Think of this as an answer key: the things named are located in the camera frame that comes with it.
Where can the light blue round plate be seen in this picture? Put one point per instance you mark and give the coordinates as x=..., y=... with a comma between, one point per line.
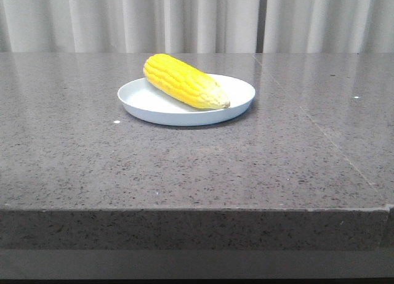
x=146, y=102

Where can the yellow corn cob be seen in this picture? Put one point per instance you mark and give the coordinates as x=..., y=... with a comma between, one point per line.
x=185, y=82

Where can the white pleated curtain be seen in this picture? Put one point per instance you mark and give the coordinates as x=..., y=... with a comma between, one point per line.
x=332, y=26
x=132, y=26

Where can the white pleated curtain left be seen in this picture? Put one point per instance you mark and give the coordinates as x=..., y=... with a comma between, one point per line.
x=132, y=26

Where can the white pleated curtain right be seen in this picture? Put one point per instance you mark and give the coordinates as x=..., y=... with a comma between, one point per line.
x=332, y=26

